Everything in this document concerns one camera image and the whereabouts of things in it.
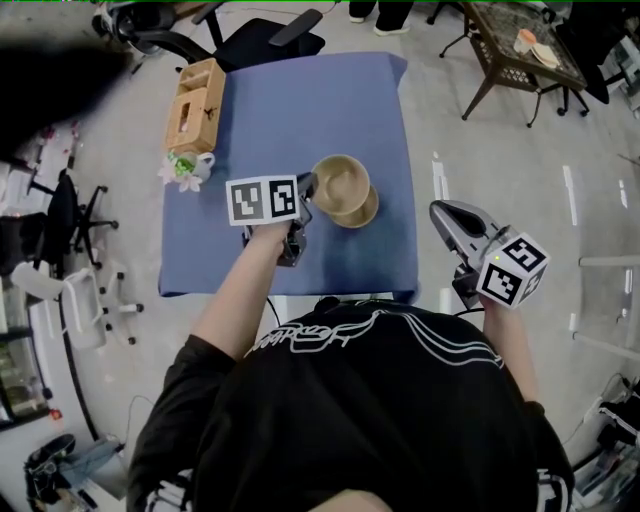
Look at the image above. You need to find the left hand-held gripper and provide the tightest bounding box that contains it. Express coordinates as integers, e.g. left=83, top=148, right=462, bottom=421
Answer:
left=225, top=171, right=320, bottom=269

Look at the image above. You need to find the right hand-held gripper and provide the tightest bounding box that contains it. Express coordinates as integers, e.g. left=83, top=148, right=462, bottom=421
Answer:
left=428, top=200, right=551, bottom=311

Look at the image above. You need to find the person's right forearm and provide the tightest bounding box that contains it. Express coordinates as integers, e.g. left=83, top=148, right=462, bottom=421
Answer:
left=480, top=297, right=540, bottom=404

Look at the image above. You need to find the person's left forearm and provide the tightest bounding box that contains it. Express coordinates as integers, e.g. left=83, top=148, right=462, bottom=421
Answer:
left=192, top=222, right=296, bottom=361

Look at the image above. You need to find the blue tablecloth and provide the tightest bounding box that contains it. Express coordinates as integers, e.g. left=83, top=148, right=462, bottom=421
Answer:
left=158, top=51, right=420, bottom=304

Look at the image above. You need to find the white mug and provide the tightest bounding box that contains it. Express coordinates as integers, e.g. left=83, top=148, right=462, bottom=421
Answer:
left=187, top=152, right=216, bottom=184

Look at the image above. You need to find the wicker tissue box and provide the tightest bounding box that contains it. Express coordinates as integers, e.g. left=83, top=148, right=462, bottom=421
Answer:
left=164, top=57, right=226, bottom=154

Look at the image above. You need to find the black office chair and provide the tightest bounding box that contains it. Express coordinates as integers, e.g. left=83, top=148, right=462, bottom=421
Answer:
left=427, top=0, right=471, bottom=59
left=92, top=2, right=326, bottom=71
left=0, top=169, right=121, bottom=274
left=554, top=9, right=626, bottom=119

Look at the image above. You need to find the beige plate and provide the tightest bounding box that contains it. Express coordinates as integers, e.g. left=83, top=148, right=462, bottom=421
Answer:
left=530, top=42, right=561, bottom=69

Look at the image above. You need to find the dark lattice side table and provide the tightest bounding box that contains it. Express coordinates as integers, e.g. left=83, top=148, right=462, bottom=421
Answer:
left=460, top=0, right=589, bottom=129

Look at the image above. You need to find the person's black printed t-shirt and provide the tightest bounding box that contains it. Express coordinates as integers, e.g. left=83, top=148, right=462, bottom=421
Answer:
left=125, top=297, right=575, bottom=512

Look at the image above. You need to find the white office chair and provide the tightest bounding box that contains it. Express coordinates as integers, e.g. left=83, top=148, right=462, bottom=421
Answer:
left=10, top=259, right=146, bottom=350

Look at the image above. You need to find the cluttered equipment rack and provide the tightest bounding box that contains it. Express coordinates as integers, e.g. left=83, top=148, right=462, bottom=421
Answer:
left=572, top=374, right=640, bottom=512

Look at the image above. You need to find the white desk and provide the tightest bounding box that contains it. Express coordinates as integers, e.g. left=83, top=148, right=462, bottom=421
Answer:
left=0, top=279, right=101, bottom=441

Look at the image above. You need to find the white metal frame table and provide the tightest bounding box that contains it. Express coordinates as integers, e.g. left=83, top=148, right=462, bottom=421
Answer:
left=572, top=254, right=640, bottom=361

